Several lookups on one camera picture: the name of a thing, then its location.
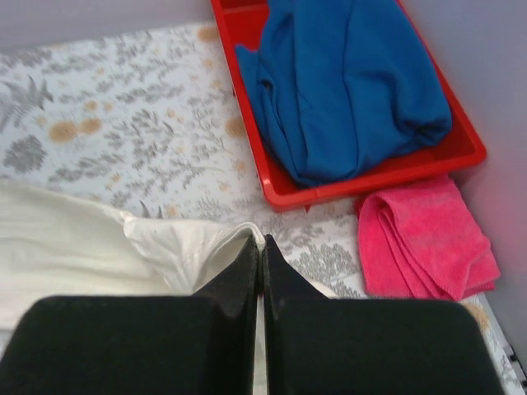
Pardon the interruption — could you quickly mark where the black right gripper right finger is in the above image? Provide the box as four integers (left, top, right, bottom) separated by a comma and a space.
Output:
262, 236, 503, 394

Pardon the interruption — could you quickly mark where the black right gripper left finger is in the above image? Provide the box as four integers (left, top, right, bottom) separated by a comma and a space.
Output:
1, 238, 259, 394

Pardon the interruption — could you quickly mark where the cream t shirt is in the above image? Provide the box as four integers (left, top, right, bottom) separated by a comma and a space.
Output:
1, 182, 271, 394

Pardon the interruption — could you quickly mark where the folded pink t shirt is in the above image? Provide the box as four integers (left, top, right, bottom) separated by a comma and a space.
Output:
355, 175, 501, 301

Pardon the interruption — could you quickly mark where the floral table mat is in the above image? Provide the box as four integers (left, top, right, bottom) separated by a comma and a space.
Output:
1, 26, 520, 394

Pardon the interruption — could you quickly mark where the blue t shirt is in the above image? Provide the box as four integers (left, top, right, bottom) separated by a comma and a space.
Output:
236, 1, 453, 187

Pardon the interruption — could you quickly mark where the red plastic bin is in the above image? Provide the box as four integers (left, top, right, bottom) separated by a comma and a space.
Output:
212, 1, 487, 211

